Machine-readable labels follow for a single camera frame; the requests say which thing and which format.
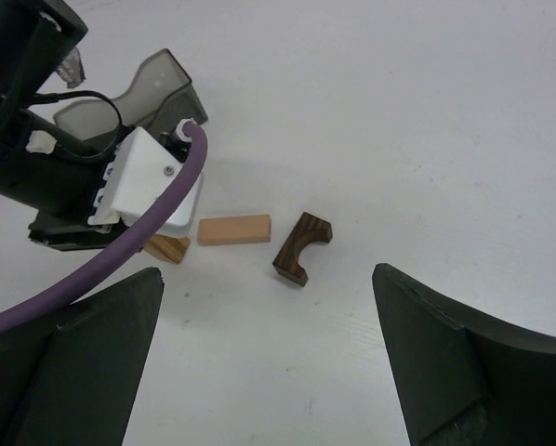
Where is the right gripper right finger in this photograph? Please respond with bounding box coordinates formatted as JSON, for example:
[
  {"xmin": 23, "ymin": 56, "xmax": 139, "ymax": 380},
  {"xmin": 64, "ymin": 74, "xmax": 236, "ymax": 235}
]
[{"xmin": 372, "ymin": 263, "xmax": 556, "ymax": 445}]

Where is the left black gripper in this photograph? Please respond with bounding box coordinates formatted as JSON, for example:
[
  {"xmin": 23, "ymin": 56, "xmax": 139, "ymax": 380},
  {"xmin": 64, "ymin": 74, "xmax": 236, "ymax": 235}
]
[{"xmin": 0, "ymin": 111, "xmax": 127, "ymax": 251}]

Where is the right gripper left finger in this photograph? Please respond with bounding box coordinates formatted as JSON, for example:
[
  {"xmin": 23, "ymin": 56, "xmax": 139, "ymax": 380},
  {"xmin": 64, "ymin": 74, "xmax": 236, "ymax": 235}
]
[{"xmin": 0, "ymin": 268, "xmax": 164, "ymax": 445}]

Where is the striped brown wood block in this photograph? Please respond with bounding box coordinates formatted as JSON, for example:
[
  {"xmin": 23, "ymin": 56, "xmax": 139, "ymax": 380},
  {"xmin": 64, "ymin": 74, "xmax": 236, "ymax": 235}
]
[{"xmin": 143, "ymin": 234, "xmax": 191, "ymax": 265}]

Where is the dark wood arch block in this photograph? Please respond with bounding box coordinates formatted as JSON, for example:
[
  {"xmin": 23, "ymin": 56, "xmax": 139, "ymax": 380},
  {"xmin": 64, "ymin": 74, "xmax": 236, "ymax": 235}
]
[{"xmin": 272, "ymin": 212, "xmax": 333, "ymax": 287}]

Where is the light wood rectangular block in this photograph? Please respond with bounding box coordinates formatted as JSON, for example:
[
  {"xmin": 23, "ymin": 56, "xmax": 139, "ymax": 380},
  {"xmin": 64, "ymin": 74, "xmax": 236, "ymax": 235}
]
[{"xmin": 197, "ymin": 215, "xmax": 271, "ymax": 246}]

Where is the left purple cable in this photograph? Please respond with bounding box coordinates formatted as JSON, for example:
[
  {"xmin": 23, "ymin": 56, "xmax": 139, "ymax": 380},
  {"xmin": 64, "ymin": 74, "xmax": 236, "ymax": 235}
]
[{"xmin": 0, "ymin": 119, "xmax": 210, "ymax": 338}]

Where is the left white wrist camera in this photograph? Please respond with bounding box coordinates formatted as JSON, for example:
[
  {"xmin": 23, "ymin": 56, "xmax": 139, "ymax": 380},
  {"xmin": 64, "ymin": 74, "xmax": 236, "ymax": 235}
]
[{"xmin": 87, "ymin": 127, "xmax": 183, "ymax": 227}]

